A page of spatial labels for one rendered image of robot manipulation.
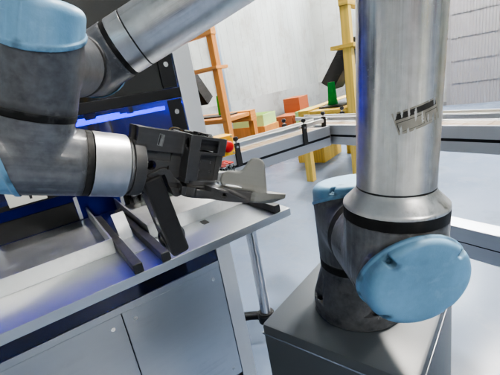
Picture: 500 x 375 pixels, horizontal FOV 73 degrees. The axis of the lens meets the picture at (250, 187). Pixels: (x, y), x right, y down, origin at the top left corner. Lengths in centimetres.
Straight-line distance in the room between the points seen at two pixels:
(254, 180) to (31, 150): 25
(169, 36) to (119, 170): 18
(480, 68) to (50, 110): 842
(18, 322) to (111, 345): 56
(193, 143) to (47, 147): 15
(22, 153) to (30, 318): 38
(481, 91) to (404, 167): 826
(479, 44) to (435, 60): 820
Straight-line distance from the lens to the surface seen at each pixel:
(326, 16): 955
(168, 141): 43
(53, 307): 70
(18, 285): 81
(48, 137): 38
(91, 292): 69
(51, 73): 37
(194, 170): 43
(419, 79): 36
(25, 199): 103
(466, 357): 175
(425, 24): 37
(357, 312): 58
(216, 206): 88
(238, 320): 141
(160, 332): 126
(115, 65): 48
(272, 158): 142
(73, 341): 119
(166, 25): 46
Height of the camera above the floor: 118
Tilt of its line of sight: 17 degrees down
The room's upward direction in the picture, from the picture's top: 10 degrees counter-clockwise
